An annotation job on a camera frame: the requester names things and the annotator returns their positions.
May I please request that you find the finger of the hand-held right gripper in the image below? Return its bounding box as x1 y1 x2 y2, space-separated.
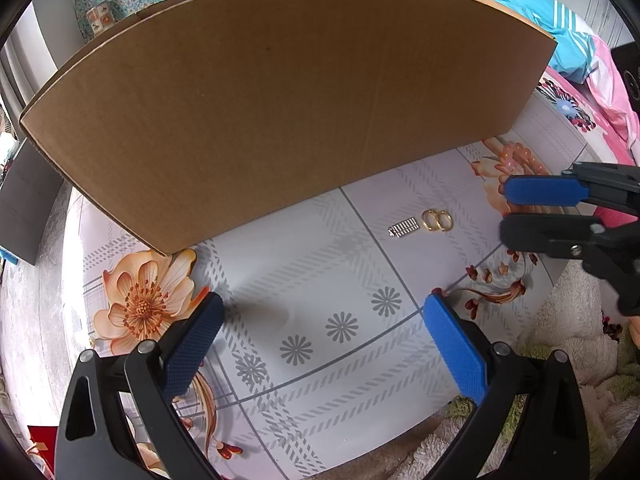
500 215 640 277
502 161 640 212

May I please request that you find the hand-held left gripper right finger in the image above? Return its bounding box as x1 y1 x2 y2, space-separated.
424 294 591 480

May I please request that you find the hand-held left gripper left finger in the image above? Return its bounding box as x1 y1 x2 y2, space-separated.
54 291 226 480

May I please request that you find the brown cardboard box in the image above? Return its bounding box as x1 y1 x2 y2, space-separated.
19 0 558 256

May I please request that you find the pink floral blanket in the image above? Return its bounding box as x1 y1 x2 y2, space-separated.
535 35 640 231

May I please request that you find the floral plaid tablecloth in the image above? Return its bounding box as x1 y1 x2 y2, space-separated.
62 75 608 480

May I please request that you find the red paper bag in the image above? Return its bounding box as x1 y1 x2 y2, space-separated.
27 425 57 476

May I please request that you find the dark grey board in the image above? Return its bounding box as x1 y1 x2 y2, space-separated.
0 137 63 267

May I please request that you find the orange patterned tall roll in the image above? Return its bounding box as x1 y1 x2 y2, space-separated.
85 5 118 38

